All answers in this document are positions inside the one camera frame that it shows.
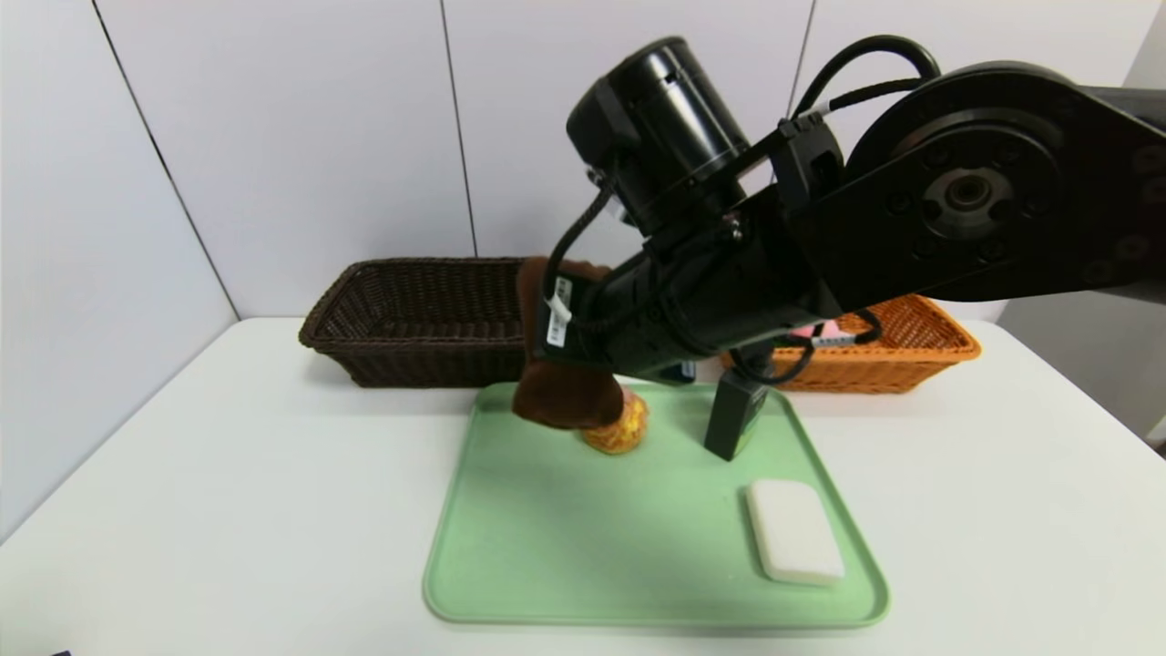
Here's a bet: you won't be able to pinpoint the dark green pump bottle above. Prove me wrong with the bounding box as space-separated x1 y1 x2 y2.
704 346 775 463

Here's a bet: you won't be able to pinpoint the white soap bar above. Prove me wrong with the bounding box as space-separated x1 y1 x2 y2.
747 479 847 587

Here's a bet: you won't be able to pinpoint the golden cream puff bread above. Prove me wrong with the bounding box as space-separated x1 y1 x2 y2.
583 387 650 456

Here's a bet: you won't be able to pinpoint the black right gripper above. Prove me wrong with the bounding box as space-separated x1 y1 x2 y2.
532 249 716 381

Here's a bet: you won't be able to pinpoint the orange wicker basket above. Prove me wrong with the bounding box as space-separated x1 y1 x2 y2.
720 293 983 395

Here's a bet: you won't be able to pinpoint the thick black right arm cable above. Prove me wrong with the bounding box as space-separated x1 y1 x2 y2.
793 35 944 119

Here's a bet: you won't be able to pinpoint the brown towel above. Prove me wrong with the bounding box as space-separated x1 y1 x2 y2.
512 257 626 431

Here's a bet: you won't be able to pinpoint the dark brown wicker basket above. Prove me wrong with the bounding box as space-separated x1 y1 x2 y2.
298 257 534 389

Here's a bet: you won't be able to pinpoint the light green plastic tray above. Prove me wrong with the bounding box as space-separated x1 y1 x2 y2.
422 381 892 630

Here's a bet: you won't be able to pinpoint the thin black right gripper cable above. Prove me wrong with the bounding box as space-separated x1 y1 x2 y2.
729 310 885 386

